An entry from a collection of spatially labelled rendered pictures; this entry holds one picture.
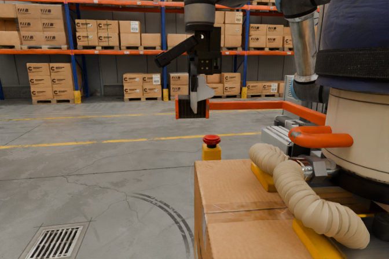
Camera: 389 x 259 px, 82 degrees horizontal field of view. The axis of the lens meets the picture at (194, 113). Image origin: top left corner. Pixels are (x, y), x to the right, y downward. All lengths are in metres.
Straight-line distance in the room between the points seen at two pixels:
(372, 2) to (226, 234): 0.36
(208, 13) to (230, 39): 7.26
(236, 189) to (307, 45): 0.71
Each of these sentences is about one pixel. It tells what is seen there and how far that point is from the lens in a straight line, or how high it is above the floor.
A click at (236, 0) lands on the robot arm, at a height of 1.48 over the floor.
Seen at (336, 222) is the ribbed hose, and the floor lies 1.15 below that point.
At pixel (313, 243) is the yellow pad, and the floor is 1.10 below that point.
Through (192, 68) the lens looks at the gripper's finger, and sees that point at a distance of 0.53.
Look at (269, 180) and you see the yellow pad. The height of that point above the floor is 1.10.
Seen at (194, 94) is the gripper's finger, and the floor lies 1.25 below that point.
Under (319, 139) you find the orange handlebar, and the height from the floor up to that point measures 1.22.
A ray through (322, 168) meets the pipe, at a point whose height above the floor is 1.17.
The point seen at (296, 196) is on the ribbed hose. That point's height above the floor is 1.17.
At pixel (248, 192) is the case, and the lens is 0.47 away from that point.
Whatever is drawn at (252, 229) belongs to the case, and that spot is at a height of 1.09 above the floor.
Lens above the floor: 1.33
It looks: 14 degrees down
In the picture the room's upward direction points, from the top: straight up
